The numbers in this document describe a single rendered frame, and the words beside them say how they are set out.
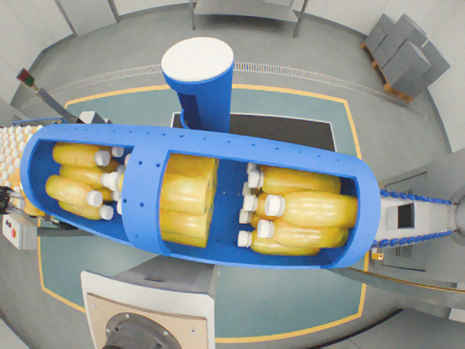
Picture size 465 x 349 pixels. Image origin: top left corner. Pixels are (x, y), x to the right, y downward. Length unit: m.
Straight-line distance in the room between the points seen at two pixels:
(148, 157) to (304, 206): 0.28
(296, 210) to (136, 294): 0.36
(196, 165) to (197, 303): 0.27
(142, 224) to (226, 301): 1.40
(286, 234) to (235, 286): 1.25
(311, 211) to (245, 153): 0.16
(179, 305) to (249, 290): 1.26
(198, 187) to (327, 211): 0.23
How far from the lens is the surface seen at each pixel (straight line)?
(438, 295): 0.92
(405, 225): 0.81
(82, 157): 0.52
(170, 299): 0.40
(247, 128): 1.55
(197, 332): 0.41
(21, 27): 5.86
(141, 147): 0.32
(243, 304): 1.67
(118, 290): 0.44
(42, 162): 0.66
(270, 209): 0.33
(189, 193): 0.31
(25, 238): 0.90
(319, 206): 0.34
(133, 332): 0.41
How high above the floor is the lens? 1.49
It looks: 75 degrees down
